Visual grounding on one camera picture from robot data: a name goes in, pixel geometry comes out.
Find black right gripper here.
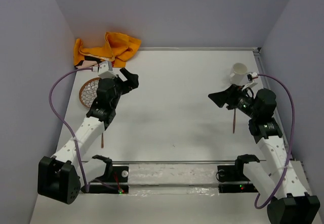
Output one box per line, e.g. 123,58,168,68
207,83,259,118

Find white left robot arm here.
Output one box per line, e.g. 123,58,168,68
37,66,139,204

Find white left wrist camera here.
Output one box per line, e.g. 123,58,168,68
93,61,116,79

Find white ceramic mug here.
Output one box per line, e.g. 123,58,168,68
229,63,248,85

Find patterned ceramic plate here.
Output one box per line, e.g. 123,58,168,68
78,77,100,108

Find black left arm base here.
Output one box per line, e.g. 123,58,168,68
81,155,129,194

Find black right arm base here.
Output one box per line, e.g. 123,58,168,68
215,154,260,194

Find copper knife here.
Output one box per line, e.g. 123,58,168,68
232,108,236,134

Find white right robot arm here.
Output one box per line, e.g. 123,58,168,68
208,84,320,223

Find copper fork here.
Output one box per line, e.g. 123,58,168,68
101,133,104,149

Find orange cartoon cloth placemat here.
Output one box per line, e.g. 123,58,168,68
73,32,141,68

